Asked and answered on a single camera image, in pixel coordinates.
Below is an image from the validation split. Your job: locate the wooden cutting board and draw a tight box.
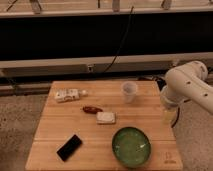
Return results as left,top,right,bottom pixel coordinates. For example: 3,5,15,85
26,81,183,171

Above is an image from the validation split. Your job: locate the black floor cable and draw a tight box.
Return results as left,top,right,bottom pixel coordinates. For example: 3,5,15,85
171,105,181,128

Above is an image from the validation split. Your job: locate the black hanging cable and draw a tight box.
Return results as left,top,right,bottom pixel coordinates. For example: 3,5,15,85
101,5,135,74

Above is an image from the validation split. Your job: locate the dark red chili pepper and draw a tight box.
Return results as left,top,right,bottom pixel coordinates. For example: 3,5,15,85
83,106,103,114

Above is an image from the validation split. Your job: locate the white ceramic cup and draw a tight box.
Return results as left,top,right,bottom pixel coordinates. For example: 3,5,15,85
121,81,138,103

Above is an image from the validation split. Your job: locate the green ceramic bowl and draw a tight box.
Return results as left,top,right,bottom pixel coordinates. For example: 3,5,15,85
112,127,151,168

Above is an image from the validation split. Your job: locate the black rectangular block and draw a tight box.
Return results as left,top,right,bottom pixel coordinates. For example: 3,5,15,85
57,134,82,161

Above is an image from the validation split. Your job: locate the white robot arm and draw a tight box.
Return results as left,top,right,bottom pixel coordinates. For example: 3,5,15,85
160,61,213,124

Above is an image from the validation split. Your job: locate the white soap bar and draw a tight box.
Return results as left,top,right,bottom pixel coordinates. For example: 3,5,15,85
96,112,116,124

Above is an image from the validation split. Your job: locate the white small bottle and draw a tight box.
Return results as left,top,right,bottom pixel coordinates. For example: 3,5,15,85
54,89,88,103

